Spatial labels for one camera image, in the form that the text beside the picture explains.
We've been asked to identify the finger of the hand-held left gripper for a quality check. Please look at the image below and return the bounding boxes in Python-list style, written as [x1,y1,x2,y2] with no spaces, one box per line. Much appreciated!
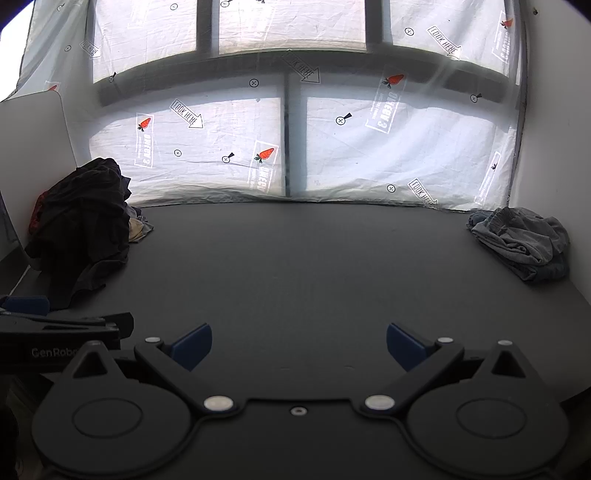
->
[0,295,51,317]
[0,311,135,339]

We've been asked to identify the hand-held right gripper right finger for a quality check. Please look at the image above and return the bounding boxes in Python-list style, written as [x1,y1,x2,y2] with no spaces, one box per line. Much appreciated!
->
[362,323,536,417]

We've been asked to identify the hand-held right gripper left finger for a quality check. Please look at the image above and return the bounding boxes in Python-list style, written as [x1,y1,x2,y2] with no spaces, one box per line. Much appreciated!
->
[62,323,241,418]

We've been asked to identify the black t-shirt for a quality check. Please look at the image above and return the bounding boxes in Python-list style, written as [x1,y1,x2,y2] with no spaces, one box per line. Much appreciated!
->
[24,231,131,311]

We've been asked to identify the red cloth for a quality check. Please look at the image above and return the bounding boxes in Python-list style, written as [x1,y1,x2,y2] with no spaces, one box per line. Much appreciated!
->
[28,191,49,234]

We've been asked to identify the grey cloth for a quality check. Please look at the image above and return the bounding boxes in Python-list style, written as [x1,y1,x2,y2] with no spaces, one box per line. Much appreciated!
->
[124,204,156,241]

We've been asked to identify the white board panel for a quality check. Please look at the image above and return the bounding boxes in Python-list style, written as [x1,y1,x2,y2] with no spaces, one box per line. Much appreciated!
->
[0,90,80,296]

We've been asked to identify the dark cargo pants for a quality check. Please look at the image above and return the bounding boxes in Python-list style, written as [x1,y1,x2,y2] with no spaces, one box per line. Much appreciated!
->
[39,158,133,259]

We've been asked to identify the folded grey sweatpants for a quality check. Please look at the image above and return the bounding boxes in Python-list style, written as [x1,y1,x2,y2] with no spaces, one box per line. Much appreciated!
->
[466,207,571,278]

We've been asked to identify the folded blue jeans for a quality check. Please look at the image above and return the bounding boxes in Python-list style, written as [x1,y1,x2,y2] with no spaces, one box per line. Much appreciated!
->
[516,251,571,284]

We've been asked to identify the white printed sheet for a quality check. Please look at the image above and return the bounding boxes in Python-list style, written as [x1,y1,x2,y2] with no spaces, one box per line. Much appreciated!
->
[14,0,529,213]

